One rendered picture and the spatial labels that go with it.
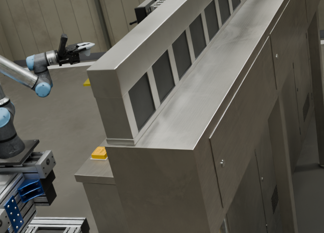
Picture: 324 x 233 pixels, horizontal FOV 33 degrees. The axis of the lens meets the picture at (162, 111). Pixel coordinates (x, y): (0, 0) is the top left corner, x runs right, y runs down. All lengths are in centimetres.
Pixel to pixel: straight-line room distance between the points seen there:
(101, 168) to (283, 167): 80
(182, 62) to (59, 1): 472
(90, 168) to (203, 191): 111
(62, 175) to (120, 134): 288
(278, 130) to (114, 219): 82
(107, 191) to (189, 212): 98
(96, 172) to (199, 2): 93
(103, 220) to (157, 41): 120
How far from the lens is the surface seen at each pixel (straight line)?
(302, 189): 356
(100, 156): 246
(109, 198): 241
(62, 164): 440
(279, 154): 245
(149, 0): 266
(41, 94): 280
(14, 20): 670
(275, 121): 237
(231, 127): 158
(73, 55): 289
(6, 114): 288
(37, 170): 290
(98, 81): 134
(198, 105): 152
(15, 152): 293
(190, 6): 176
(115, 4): 608
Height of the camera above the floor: 212
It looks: 26 degrees down
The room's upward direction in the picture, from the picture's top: 13 degrees counter-clockwise
